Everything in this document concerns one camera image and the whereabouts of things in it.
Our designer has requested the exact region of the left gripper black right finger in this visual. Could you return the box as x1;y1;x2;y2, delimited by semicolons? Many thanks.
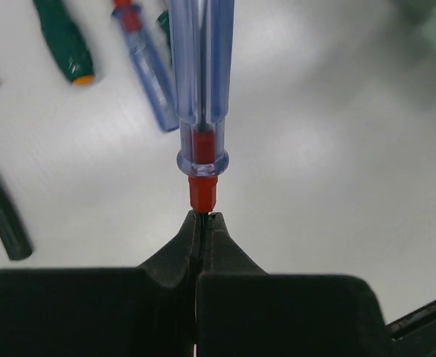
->
197;213;391;356

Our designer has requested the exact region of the small claw hammer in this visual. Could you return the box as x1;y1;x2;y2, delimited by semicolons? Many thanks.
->
0;181;33;261

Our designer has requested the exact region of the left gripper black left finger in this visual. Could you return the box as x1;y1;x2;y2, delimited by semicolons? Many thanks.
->
0;212;203;356

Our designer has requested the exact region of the green orange stubby screwdriver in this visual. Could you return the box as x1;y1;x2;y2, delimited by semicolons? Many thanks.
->
33;0;95;86

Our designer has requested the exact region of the blue handled screwdriver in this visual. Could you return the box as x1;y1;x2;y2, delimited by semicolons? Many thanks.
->
112;1;179;132

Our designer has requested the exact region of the red blue screwdriver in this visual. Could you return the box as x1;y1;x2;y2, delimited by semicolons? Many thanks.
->
169;0;234;214

